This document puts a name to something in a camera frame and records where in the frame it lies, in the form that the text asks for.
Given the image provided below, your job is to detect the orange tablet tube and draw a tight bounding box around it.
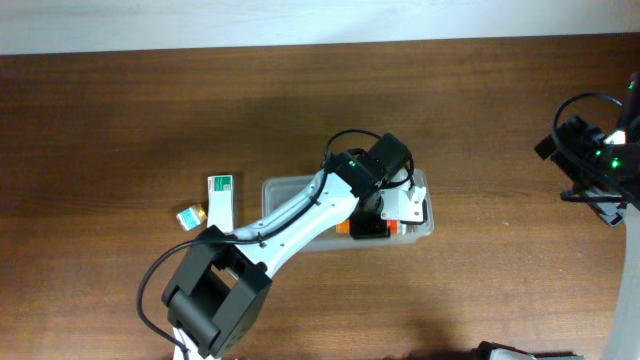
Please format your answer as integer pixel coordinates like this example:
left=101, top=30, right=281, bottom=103
left=335, top=220, right=401, bottom=239

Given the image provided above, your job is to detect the white green Panadol box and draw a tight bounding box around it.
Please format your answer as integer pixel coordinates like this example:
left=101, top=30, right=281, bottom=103
left=207, top=175, right=234, bottom=233

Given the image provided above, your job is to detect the small jar gold lid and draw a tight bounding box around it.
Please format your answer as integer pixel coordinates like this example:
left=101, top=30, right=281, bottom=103
left=176, top=204, right=207, bottom=231

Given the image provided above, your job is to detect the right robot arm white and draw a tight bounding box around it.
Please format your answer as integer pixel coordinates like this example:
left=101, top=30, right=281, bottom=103
left=534, top=72, right=639, bottom=359

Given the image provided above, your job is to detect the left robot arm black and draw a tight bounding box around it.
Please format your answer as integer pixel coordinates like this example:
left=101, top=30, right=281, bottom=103
left=161, top=133, right=413, bottom=359

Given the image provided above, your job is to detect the clear plastic container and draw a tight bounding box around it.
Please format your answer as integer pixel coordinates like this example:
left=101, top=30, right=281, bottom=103
left=262, top=169, right=435, bottom=252

